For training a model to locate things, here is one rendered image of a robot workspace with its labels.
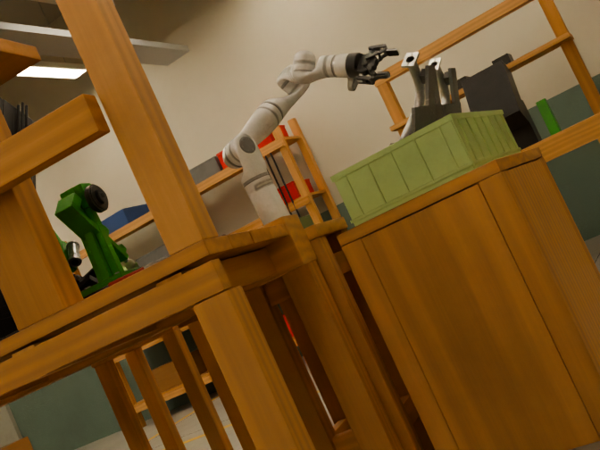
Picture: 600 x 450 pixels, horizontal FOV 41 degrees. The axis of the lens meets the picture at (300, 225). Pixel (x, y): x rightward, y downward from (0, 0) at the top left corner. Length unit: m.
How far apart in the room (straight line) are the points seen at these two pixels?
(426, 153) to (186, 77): 6.52
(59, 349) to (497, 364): 1.16
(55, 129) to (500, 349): 1.29
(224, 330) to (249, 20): 6.73
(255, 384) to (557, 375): 0.89
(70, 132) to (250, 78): 6.51
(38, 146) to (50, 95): 7.96
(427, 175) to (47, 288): 1.07
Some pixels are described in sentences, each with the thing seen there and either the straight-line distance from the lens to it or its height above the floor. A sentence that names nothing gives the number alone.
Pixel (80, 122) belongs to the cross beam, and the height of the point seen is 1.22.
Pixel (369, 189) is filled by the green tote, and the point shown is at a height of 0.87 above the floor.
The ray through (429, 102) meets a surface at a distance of 2.41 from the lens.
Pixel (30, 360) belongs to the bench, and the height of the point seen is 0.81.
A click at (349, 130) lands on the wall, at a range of 7.78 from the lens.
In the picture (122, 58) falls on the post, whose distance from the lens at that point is 1.81.
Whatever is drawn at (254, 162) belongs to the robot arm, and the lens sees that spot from 2.55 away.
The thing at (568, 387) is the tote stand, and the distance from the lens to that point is 2.26.
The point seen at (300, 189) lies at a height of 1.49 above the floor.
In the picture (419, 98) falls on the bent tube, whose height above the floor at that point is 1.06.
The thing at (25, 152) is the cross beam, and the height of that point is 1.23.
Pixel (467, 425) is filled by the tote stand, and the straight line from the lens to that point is 2.36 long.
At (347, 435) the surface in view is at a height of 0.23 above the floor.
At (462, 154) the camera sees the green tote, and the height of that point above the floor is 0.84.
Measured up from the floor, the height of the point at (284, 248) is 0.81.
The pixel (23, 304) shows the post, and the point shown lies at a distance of 1.96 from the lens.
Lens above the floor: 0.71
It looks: 4 degrees up
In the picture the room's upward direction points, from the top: 25 degrees counter-clockwise
